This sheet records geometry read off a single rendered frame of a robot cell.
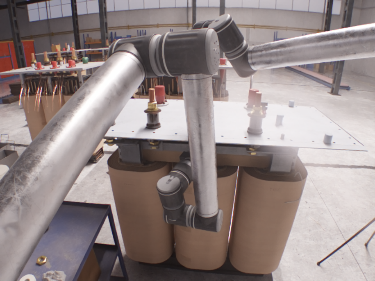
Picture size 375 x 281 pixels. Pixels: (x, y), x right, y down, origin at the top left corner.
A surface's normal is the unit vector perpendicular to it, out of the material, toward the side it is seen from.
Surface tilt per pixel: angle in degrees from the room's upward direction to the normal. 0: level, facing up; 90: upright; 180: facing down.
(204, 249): 90
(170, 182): 12
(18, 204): 48
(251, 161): 90
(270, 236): 90
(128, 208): 90
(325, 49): 106
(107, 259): 0
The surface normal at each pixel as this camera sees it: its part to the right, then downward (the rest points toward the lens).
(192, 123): -0.47, 0.44
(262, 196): -0.28, 0.39
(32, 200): 0.72, -0.28
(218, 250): 0.39, 0.37
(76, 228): 0.00, -0.91
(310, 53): -0.64, 0.62
